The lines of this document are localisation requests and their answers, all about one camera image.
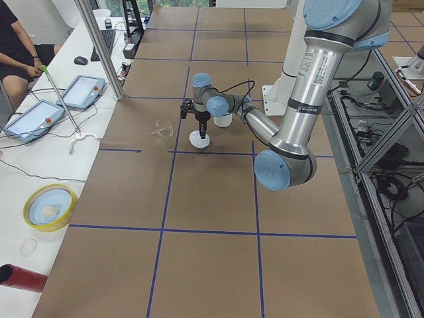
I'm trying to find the silver aluminium frame post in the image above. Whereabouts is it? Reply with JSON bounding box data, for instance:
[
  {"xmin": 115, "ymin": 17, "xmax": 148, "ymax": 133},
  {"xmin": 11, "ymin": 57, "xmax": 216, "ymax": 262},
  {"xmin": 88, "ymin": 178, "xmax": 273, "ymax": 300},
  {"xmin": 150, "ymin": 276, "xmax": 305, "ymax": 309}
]
[{"xmin": 74, "ymin": 0, "xmax": 124, "ymax": 101}]

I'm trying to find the white enamel mug lid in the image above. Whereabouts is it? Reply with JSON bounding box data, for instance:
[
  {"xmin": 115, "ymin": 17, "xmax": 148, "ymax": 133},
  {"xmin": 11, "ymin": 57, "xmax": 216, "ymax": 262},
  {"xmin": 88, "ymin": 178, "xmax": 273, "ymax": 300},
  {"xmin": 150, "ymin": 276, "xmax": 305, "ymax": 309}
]
[{"xmin": 189, "ymin": 131, "xmax": 210, "ymax": 149}]

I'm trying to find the person in black shirt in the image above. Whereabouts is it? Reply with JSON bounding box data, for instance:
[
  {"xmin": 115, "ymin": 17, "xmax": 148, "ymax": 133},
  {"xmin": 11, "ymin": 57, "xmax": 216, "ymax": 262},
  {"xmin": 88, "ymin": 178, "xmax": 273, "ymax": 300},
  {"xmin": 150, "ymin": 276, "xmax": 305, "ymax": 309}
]
[{"xmin": 1, "ymin": 1, "xmax": 61, "ymax": 109}]

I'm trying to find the teach pendant tablet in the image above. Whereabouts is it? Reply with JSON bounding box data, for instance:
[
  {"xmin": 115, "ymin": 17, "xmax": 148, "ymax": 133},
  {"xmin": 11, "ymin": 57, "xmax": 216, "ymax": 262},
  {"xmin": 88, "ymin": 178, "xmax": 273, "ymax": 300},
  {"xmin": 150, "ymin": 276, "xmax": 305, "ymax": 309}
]
[
  {"xmin": 4, "ymin": 99, "xmax": 65, "ymax": 143},
  {"xmin": 61, "ymin": 75, "xmax": 105, "ymax": 110}
]

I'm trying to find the yellow tape roll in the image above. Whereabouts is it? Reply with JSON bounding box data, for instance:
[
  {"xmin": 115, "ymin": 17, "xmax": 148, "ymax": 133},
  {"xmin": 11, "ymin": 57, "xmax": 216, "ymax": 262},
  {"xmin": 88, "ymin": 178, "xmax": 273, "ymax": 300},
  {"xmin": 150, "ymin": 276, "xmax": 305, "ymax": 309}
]
[{"xmin": 23, "ymin": 184, "xmax": 78, "ymax": 233}]

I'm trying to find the black computer mouse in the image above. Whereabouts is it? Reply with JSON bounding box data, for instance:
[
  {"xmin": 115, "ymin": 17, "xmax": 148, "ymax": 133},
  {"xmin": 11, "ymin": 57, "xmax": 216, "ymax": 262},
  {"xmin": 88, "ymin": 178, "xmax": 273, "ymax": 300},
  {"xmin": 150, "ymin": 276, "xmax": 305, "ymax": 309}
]
[{"xmin": 74, "ymin": 56, "xmax": 88, "ymax": 66}]

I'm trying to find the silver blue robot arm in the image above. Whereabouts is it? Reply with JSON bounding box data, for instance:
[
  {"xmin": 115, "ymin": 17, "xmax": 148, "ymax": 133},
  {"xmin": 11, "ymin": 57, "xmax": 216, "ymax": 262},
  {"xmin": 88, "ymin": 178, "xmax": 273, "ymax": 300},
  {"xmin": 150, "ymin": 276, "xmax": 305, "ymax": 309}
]
[
  {"xmin": 191, "ymin": 73, "xmax": 279, "ymax": 148},
  {"xmin": 254, "ymin": 1, "xmax": 392, "ymax": 190}
]

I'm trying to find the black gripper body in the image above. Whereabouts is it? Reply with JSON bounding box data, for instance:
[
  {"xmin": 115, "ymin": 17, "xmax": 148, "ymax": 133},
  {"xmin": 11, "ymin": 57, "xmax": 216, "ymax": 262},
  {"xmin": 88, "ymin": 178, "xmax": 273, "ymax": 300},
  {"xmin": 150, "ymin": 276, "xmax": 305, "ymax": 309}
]
[{"xmin": 195, "ymin": 111, "xmax": 209, "ymax": 130}]

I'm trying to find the far teach pendant tablet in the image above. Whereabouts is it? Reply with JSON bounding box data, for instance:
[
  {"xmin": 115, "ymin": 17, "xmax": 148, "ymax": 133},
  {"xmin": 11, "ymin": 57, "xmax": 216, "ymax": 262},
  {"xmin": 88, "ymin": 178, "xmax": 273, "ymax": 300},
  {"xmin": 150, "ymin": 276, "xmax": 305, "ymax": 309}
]
[{"xmin": 61, "ymin": 75, "xmax": 105, "ymax": 110}]

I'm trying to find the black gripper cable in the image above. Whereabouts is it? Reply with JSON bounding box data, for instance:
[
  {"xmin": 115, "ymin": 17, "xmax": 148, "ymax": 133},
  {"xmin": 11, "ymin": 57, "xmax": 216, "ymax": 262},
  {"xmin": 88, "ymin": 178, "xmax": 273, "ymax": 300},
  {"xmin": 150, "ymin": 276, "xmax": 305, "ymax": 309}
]
[{"xmin": 218, "ymin": 79, "xmax": 256, "ymax": 110}]

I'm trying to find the white enamel mug blue rim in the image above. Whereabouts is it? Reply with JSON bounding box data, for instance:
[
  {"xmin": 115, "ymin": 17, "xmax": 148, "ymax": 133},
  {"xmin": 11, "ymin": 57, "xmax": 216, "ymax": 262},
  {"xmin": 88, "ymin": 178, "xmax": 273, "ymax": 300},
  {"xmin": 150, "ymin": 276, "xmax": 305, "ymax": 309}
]
[{"xmin": 213, "ymin": 114, "xmax": 233, "ymax": 128}]

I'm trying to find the clear glass funnel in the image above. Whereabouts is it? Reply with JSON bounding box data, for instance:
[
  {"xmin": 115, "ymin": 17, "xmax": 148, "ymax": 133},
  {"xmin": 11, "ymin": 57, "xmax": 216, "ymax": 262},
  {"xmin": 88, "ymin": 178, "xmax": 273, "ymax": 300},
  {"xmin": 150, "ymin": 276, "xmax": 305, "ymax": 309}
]
[{"xmin": 150, "ymin": 118, "xmax": 174, "ymax": 139}]

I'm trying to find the red cylinder tube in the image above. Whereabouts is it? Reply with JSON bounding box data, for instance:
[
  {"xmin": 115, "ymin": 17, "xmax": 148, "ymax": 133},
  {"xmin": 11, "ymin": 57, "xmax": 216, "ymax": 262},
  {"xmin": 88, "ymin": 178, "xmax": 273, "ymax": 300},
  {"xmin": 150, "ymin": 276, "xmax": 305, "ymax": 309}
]
[{"xmin": 1, "ymin": 264, "xmax": 48, "ymax": 293}]

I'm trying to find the near teach pendant tablet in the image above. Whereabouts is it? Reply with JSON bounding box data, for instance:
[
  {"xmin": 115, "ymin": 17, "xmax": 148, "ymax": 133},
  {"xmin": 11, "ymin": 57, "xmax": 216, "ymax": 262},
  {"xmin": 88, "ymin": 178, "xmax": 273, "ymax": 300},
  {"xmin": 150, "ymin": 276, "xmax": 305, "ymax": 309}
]
[{"xmin": 4, "ymin": 99, "xmax": 65, "ymax": 143}]

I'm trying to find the black keyboard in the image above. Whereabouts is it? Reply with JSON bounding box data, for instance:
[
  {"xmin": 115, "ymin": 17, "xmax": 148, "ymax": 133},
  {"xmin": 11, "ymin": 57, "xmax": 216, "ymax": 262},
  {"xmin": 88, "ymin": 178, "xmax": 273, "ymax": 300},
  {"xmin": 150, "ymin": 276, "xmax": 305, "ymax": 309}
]
[{"xmin": 90, "ymin": 28, "xmax": 117, "ymax": 62}]

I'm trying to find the light blue plate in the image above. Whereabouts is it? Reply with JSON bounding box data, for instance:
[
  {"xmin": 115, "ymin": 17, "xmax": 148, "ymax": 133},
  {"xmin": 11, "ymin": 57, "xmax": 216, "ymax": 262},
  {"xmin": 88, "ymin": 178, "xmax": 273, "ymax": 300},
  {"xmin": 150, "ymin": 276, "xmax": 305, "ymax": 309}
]
[{"xmin": 29, "ymin": 189, "xmax": 72, "ymax": 226}]

